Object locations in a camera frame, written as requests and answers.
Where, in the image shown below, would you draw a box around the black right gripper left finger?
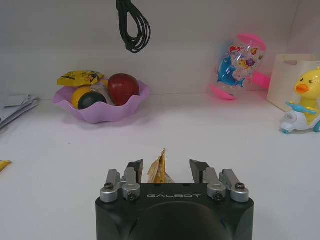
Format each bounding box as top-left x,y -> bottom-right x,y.
100,159 -> 145,203

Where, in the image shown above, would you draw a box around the stack of white papers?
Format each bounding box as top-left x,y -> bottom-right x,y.
0,93 -> 40,131

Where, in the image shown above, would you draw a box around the dark green ball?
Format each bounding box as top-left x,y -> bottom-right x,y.
77,91 -> 108,110

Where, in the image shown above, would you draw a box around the yellow printed snack packet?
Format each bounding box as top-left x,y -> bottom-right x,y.
56,70 -> 105,88

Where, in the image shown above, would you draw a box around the cream paper bag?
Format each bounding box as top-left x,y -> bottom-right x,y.
266,53 -> 320,113

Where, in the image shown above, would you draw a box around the yellow duck scooter toy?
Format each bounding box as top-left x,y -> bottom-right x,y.
279,66 -> 320,135

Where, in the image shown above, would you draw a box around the yellow round fruit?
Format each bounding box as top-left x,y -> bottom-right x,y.
71,86 -> 92,106

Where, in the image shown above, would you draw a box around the black looped cable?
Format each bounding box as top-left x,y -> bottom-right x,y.
115,0 -> 152,54

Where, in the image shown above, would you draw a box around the yellow snack wrapper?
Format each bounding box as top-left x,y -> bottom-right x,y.
146,148 -> 176,185

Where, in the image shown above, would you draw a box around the clear crumpled wrapper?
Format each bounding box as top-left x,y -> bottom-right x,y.
90,82 -> 113,103

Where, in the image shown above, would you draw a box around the pink clear toy hammer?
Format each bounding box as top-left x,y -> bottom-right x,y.
209,33 -> 272,101

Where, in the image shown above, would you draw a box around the red apple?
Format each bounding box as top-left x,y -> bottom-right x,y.
107,73 -> 140,107

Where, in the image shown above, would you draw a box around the purple scalloped plastic bowl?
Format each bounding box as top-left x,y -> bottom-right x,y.
52,79 -> 151,125

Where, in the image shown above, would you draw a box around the yellow wrapper piece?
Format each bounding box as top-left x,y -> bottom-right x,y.
0,160 -> 13,173

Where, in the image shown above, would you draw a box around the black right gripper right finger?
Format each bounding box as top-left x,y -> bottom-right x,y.
189,159 -> 250,203

